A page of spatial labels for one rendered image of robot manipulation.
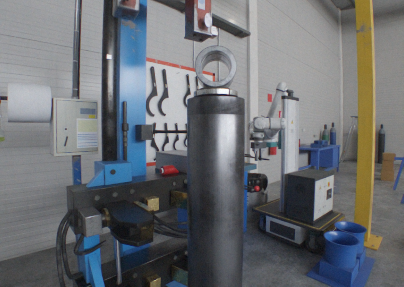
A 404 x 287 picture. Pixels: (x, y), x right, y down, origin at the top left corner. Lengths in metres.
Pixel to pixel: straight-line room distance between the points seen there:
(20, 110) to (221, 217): 1.38
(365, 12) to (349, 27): 9.04
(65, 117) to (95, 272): 1.01
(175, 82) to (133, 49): 2.14
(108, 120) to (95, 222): 0.55
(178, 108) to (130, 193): 2.51
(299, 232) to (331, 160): 5.10
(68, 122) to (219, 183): 1.27
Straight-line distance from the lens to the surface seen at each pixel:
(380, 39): 12.00
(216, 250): 0.83
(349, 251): 2.41
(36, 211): 3.05
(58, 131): 1.75
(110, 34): 1.42
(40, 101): 1.71
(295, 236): 2.86
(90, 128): 1.79
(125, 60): 1.49
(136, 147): 1.46
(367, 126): 3.14
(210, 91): 0.76
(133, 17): 1.19
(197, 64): 0.81
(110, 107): 1.32
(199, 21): 1.26
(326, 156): 7.74
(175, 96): 3.58
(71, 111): 1.76
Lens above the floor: 1.36
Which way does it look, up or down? 1 degrees down
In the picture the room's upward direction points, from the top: straight up
